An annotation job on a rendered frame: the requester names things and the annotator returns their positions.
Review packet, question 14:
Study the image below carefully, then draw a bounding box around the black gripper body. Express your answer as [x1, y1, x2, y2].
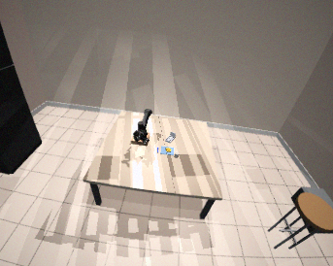
[133, 130, 150, 142]

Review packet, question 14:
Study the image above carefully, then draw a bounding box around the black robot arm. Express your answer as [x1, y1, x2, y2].
[133, 109, 152, 142]

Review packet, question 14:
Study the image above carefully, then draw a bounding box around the grey dish rack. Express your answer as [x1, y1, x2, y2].
[165, 132, 176, 144]

